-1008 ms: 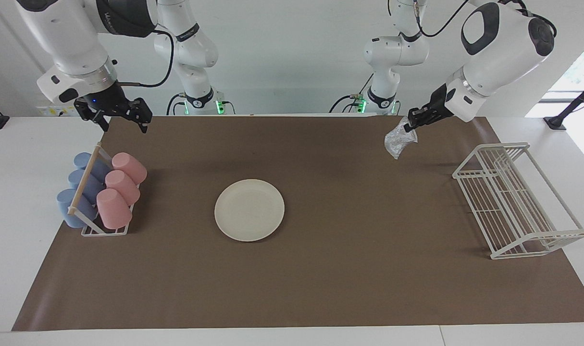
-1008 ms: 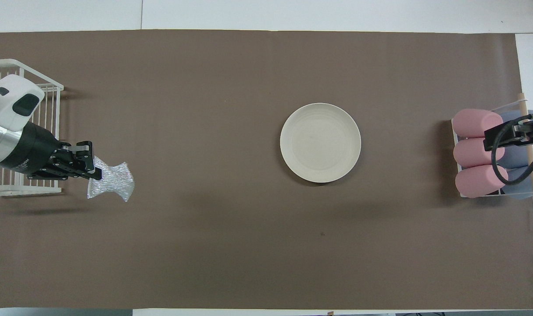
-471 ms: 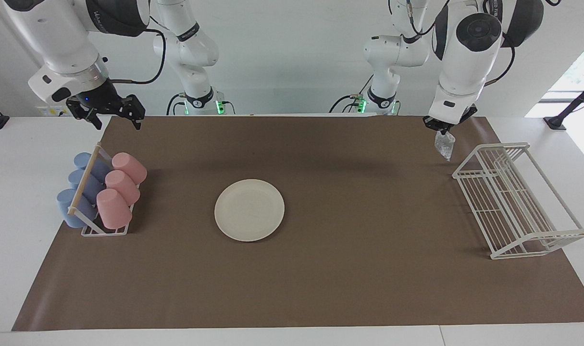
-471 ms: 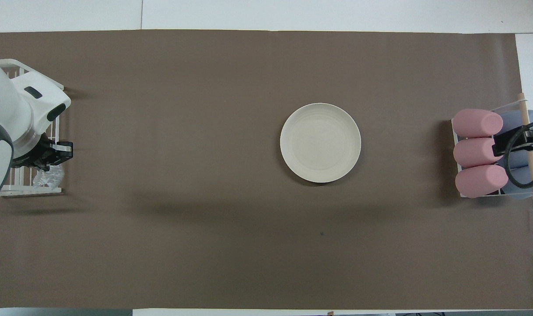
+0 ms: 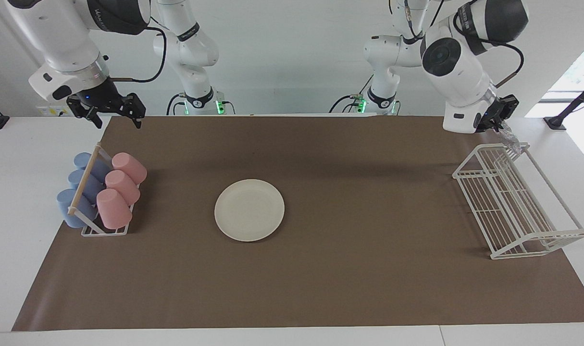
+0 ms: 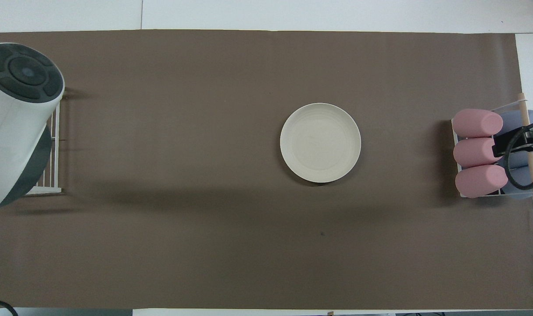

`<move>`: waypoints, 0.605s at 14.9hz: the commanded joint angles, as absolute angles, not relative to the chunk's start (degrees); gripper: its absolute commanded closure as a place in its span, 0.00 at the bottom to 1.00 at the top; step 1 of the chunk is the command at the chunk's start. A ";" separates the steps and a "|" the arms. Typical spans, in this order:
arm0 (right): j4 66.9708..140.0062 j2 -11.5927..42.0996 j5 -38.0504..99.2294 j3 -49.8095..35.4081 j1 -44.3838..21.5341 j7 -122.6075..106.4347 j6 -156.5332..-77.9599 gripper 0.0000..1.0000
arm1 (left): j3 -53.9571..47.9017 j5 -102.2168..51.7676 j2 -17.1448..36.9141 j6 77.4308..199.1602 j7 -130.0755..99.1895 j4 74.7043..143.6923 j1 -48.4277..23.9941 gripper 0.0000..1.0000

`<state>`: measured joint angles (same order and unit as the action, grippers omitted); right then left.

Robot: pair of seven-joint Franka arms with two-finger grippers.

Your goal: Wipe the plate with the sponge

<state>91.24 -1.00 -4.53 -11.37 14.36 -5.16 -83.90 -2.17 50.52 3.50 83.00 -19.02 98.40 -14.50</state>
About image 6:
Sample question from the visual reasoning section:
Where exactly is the white wire dish rack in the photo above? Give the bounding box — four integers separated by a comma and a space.
27, 100, 63, 195

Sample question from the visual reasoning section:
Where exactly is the pink plastic cup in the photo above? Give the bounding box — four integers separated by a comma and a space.
455, 165, 509, 198
452, 109, 504, 137
453, 137, 499, 169

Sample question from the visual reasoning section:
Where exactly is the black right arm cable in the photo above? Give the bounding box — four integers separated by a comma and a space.
503, 121, 533, 190

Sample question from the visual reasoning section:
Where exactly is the cream round plate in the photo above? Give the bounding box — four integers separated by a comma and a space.
280, 103, 362, 184

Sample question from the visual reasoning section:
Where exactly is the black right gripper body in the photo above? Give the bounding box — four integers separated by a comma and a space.
492, 122, 533, 158

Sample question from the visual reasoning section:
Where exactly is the wire cup rack wooden rod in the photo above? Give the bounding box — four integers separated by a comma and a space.
451, 93, 533, 201

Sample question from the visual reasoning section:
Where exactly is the blue plastic cup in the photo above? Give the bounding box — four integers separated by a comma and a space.
503, 165, 533, 200
497, 110, 533, 140
508, 149, 533, 169

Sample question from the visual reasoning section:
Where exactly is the brown table mat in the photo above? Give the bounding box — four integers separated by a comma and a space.
0, 29, 533, 310

